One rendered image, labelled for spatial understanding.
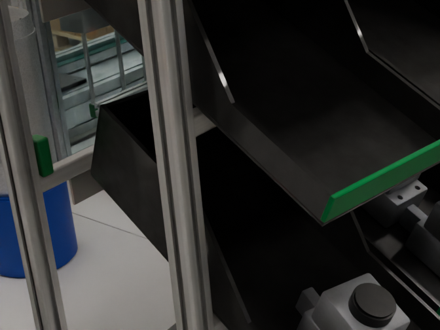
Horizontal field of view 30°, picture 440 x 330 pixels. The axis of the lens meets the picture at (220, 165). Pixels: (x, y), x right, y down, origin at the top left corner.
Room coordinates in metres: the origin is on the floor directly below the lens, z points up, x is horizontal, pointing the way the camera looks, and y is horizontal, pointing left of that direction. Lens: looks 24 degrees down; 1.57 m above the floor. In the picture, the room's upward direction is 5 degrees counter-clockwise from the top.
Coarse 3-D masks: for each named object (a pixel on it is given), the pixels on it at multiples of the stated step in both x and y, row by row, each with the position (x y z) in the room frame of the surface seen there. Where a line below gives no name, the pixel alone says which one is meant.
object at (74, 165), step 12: (204, 120) 0.50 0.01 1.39; (204, 132) 0.50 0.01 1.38; (72, 156) 0.63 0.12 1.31; (84, 156) 0.63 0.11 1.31; (60, 168) 0.61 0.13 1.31; (72, 168) 0.62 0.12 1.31; (84, 168) 0.63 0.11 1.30; (48, 180) 0.60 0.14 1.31; (60, 180) 0.61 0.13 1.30; (216, 324) 0.49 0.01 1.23
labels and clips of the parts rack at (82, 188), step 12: (48, 0) 0.64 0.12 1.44; (60, 0) 0.65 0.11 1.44; (72, 0) 0.66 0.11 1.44; (48, 12) 0.64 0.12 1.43; (60, 12) 0.65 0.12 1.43; (72, 12) 0.66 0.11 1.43; (36, 144) 0.60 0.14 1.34; (48, 144) 0.61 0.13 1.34; (36, 156) 0.60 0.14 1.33; (48, 156) 0.60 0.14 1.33; (48, 168) 0.60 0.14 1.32; (72, 180) 0.64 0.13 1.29; (84, 180) 0.65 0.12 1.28; (72, 192) 0.64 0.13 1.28; (84, 192) 0.65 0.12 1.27; (96, 192) 0.66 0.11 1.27
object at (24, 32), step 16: (16, 16) 1.26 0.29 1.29; (16, 32) 1.24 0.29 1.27; (32, 32) 1.27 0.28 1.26; (16, 48) 1.23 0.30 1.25; (32, 48) 1.26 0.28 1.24; (32, 64) 1.25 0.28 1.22; (32, 80) 1.25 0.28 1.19; (32, 96) 1.24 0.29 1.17; (32, 112) 1.24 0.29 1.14; (32, 128) 1.23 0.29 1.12; (48, 128) 1.27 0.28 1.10; (0, 160) 1.21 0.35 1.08; (0, 176) 1.21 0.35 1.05; (0, 192) 1.21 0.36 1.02
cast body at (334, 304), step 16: (336, 288) 0.46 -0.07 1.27; (352, 288) 0.47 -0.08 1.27; (368, 288) 0.46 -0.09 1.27; (304, 304) 0.50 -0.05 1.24; (320, 304) 0.46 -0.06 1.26; (336, 304) 0.45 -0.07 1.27; (352, 304) 0.45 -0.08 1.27; (368, 304) 0.44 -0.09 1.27; (384, 304) 0.45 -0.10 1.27; (304, 320) 0.47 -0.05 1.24; (320, 320) 0.46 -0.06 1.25; (336, 320) 0.45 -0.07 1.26; (352, 320) 0.44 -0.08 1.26; (368, 320) 0.44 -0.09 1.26; (384, 320) 0.44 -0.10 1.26; (400, 320) 0.45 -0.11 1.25
